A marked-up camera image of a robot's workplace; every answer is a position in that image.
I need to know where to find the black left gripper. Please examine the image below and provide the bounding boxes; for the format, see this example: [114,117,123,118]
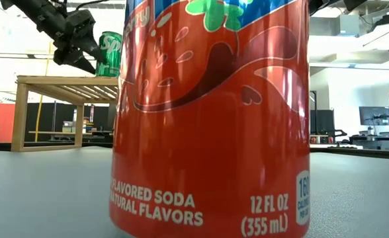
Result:
[52,9,107,75]

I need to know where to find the green Sprite can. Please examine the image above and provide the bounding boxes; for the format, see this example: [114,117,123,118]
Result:
[95,30,123,78]

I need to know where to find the wooden slatted shelf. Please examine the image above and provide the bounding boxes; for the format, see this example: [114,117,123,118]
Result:
[11,75,120,153]

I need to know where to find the black partition panel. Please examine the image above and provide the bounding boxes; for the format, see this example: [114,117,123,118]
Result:
[25,102,118,133]

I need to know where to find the stacked boxes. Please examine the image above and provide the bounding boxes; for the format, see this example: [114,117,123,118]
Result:
[62,114,98,134]

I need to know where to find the red panel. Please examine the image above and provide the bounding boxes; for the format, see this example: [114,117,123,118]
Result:
[0,102,16,143]

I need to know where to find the black screen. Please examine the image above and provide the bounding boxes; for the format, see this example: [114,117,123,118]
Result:
[310,109,335,135]

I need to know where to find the computer monitor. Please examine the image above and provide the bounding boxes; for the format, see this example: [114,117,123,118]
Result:
[359,106,389,127]

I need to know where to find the office desk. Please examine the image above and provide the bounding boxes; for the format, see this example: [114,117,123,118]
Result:
[335,131,389,153]

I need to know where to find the red Fanta strawberry can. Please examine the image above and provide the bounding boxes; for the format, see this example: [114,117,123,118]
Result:
[109,0,312,238]

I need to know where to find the yellow cable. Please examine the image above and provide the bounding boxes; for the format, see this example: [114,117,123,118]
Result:
[34,41,54,143]

